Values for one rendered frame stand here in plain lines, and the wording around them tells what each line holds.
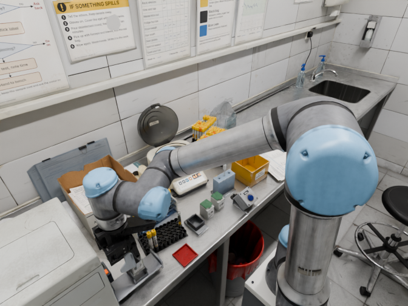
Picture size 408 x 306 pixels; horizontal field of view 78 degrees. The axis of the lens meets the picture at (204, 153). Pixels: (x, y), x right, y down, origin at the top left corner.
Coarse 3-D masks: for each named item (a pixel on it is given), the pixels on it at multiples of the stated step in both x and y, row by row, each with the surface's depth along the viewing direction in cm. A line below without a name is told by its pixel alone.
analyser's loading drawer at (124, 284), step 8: (152, 256) 88; (144, 264) 86; (152, 264) 86; (160, 264) 86; (128, 272) 81; (144, 272) 84; (152, 272) 84; (120, 280) 82; (128, 280) 82; (136, 280) 82; (120, 288) 80; (128, 288) 80; (120, 296) 78
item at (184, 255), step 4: (180, 248) 95; (184, 248) 95; (188, 248) 95; (176, 252) 93; (180, 252) 94; (184, 252) 94; (188, 252) 94; (192, 252) 94; (176, 256) 93; (180, 256) 92; (184, 256) 92; (188, 256) 92; (192, 256) 92; (196, 256) 92; (180, 260) 91; (184, 260) 91; (188, 260) 91; (184, 264) 90
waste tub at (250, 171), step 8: (240, 160) 129; (248, 160) 134; (256, 160) 129; (264, 160) 125; (232, 168) 126; (240, 168) 121; (248, 168) 132; (256, 168) 131; (264, 168) 122; (240, 176) 123; (248, 176) 118; (256, 176) 120; (264, 176) 126; (248, 184) 121
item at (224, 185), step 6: (222, 174) 115; (228, 174) 115; (234, 174) 115; (216, 180) 111; (222, 180) 111; (228, 180) 114; (234, 180) 118; (216, 186) 113; (222, 186) 113; (228, 186) 117; (222, 192) 116; (228, 192) 118
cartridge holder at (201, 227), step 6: (192, 216) 103; (198, 216) 103; (186, 222) 104; (192, 222) 103; (198, 222) 103; (204, 222) 102; (192, 228) 101; (198, 228) 100; (204, 228) 101; (198, 234) 99
